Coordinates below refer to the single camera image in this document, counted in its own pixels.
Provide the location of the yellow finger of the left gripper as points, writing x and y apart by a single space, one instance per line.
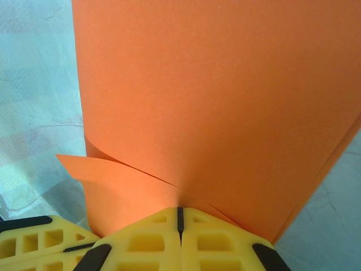
28 261
17 238

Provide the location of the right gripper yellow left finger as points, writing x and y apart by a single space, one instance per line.
141 245

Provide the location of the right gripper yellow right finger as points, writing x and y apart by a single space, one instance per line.
225 248

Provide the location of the orange paper sheet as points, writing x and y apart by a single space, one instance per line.
211 98

